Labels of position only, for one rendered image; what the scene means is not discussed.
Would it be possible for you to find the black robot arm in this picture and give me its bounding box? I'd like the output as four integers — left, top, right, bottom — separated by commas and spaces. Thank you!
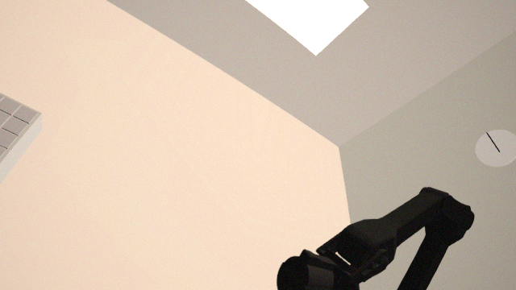
276, 187, 474, 290

